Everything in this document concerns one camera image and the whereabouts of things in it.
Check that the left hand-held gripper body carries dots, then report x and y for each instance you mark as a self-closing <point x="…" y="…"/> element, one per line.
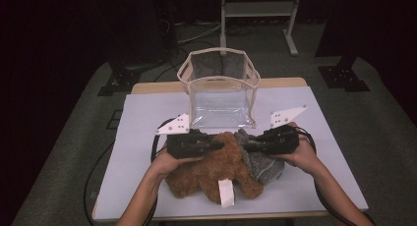
<point x="183" y="145"/>

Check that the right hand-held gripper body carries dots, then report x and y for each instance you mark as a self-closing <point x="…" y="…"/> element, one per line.
<point x="282" y="142"/>

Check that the grey fuzzy doll garment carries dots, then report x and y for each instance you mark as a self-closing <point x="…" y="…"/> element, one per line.
<point x="265" y="168"/>

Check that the brown teddy bear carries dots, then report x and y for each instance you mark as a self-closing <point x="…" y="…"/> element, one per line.
<point x="209" y="173"/>

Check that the clear plastic bag beige trim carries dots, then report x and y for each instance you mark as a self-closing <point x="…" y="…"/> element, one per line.
<point x="219" y="108"/>

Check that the person's right hand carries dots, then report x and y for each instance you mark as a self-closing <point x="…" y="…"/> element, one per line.
<point x="303" y="157"/>

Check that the person's left hand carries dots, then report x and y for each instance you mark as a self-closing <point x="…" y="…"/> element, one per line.
<point x="164" y="167"/>

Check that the black floor box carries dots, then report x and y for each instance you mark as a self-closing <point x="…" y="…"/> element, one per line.
<point x="114" y="119"/>

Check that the black stand base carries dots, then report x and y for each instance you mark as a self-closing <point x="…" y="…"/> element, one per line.
<point x="344" y="78"/>
<point x="119" y="82"/>

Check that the black upright stand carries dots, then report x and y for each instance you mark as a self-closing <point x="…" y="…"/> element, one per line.
<point x="167" y="23"/>

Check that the white metal stand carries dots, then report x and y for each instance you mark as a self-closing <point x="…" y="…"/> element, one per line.
<point x="259" y="9"/>

